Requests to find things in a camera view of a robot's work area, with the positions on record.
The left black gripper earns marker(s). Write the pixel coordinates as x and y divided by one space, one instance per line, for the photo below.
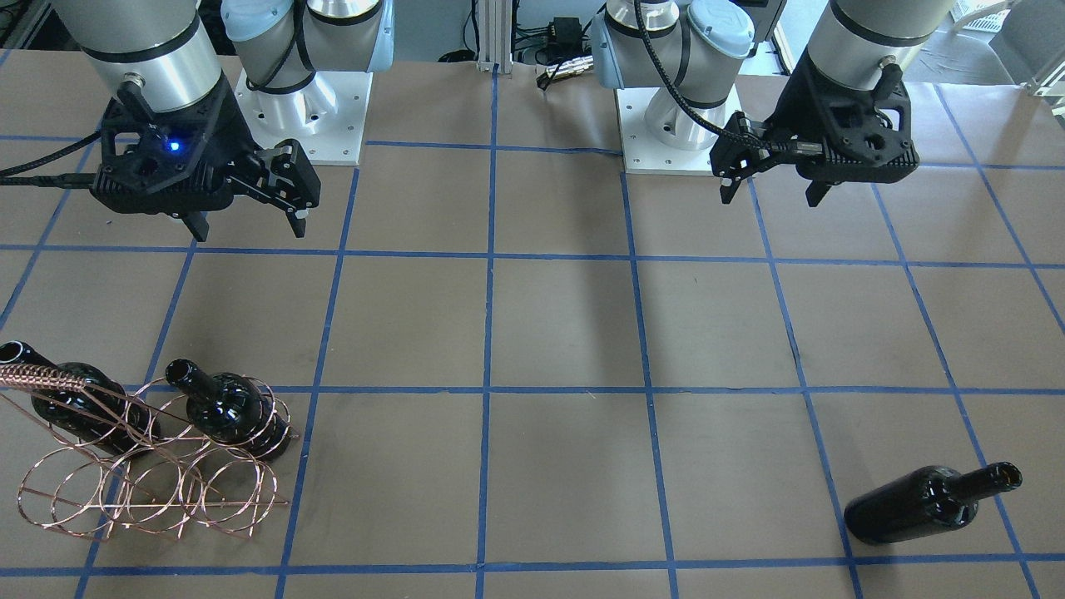
791 111

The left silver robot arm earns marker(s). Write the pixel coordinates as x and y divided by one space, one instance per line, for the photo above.
695 51

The dark wine bottle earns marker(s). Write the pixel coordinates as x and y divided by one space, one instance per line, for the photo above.
929 501

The dark bottle in rack end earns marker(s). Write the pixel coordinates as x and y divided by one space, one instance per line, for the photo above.
79 403

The aluminium frame post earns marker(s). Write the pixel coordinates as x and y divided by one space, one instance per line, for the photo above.
494 36

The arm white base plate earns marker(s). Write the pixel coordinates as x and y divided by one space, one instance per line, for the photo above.
659 138
327 117

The copper wire wine rack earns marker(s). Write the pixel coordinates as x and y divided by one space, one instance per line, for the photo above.
160 486

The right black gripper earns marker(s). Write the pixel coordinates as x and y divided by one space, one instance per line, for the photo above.
230 121

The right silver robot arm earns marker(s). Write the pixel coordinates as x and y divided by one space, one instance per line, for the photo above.
166 46

